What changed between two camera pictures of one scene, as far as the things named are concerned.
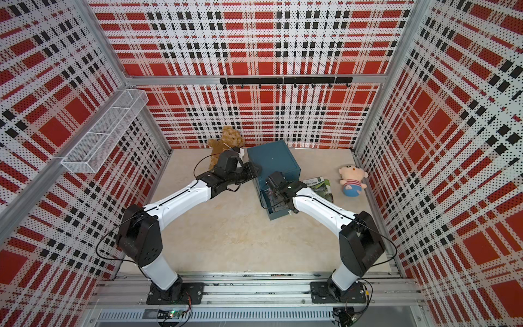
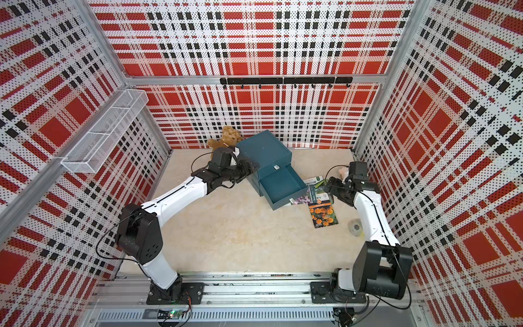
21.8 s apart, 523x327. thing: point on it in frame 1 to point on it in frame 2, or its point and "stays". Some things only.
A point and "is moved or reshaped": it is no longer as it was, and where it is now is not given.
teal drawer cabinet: x=272 y=158 is moved or reshaped
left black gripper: x=250 y=168 stays
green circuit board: x=176 y=314 stays
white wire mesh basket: x=97 y=148 stays
